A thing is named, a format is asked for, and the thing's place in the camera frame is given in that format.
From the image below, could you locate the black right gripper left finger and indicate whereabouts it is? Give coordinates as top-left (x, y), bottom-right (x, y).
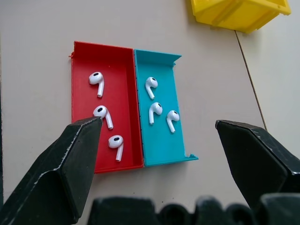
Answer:
top-left (0, 116), bottom-right (104, 225)

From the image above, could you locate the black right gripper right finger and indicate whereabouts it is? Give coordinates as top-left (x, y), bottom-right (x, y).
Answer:
top-left (215, 119), bottom-right (300, 210)

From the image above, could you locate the white earbud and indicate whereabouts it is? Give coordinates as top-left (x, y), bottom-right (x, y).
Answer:
top-left (92, 105), bottom-right (114, 130)
top-left (166, 110), bottom-right (180, 134)
top-left (148, 102), bottom-right (163, 125)
top-left (88, 71), bottom-right (105, 98)
top-left (108, 135), bottom-right (124, 162)
top-left (144, 76), bottom-right (158, 99)

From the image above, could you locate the yellow plastic bin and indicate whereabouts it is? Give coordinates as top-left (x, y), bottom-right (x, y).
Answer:
top-left (190, 0), bottom-right (292, 35)

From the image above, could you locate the teal plastic tray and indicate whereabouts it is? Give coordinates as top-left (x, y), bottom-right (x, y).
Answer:
top-left (133, 48), bottom-right (199, 167)

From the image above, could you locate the red plastic tray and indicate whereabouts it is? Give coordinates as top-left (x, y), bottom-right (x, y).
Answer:
top-left (67, 41), bottom-right (144, 174)

